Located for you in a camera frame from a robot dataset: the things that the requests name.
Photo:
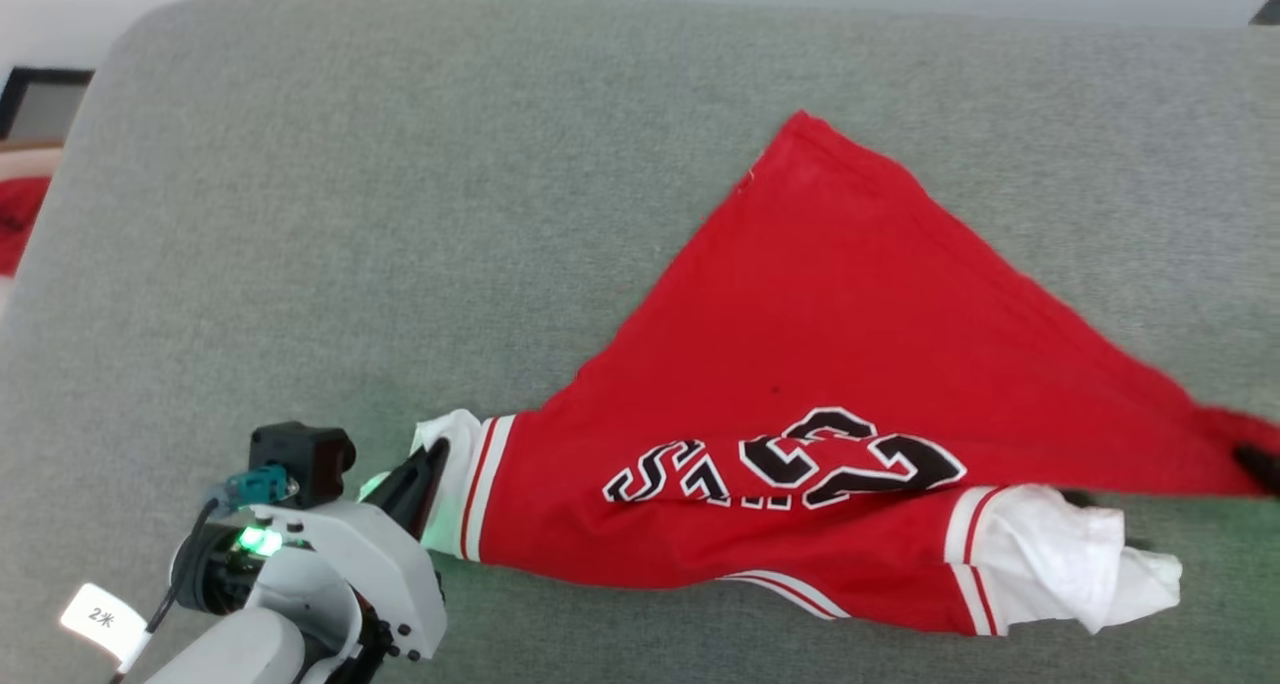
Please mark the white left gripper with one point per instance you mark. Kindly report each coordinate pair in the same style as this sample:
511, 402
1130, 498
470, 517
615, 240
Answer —
380, 574

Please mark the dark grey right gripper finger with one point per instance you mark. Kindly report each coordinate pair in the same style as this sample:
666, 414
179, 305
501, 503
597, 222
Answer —
1262, 469

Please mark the red and white basketball jersey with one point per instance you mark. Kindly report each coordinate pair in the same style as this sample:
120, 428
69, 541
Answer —
830, 344

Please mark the dark slanted pole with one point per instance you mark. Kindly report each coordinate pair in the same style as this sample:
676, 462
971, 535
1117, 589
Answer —
1268, 9

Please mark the red cloth item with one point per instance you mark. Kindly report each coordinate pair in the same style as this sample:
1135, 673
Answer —
18, 219

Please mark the black framed panel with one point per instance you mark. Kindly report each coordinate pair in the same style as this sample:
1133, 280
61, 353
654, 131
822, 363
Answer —
10, 89

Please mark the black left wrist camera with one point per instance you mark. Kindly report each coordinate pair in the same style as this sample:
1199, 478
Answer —
300, 459

